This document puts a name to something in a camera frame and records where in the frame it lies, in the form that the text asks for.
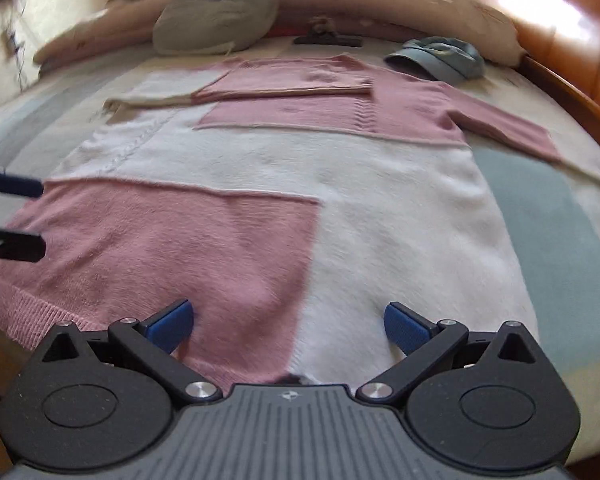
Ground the pink and white sweater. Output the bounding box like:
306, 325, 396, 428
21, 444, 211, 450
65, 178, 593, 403
0, 53, 600, 391

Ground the grey cat face cushion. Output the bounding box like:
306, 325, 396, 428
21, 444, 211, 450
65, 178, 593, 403
152, 0, 278, 55

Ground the blue baseball cap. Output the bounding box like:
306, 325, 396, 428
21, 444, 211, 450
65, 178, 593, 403
384, 37, 486, 86

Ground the black phone with flower holder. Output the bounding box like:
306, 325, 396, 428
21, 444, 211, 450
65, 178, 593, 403
294, 16, 363, 48

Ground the pink floral folded quilt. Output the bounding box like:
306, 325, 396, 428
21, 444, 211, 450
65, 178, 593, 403
33, 0, 524, 67

